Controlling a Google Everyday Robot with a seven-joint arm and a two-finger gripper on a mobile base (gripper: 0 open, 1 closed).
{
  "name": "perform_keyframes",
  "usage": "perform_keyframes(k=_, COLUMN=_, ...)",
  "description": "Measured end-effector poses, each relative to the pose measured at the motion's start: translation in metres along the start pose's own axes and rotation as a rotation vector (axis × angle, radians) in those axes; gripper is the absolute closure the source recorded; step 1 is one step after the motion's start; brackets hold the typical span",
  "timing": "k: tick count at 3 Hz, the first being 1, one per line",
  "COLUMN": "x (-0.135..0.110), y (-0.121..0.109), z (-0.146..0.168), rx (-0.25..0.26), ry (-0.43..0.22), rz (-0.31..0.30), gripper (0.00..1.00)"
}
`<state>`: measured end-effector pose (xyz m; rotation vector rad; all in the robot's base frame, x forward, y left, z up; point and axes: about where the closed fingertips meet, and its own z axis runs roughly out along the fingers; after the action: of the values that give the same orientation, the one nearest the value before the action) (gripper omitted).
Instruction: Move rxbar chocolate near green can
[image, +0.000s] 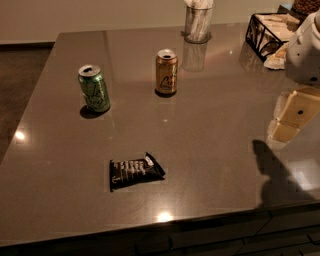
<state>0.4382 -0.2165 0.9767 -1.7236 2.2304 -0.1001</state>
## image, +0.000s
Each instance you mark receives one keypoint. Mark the green soda can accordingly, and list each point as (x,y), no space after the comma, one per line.
(94,89)

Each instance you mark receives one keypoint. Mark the black rxbar chocolate wrapper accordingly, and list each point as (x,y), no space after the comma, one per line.
(131,172)

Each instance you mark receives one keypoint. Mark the black wire basket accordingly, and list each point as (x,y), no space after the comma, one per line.
(266,33)

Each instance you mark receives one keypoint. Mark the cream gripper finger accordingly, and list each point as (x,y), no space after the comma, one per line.
(281,132)
(301,107)

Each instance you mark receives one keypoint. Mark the clear cup with utensils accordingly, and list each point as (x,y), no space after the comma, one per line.
(198,20)

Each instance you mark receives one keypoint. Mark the white packet beside basket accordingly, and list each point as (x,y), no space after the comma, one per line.
(276,61)

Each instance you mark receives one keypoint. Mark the orange soda can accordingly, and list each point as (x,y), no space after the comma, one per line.
(166,72)

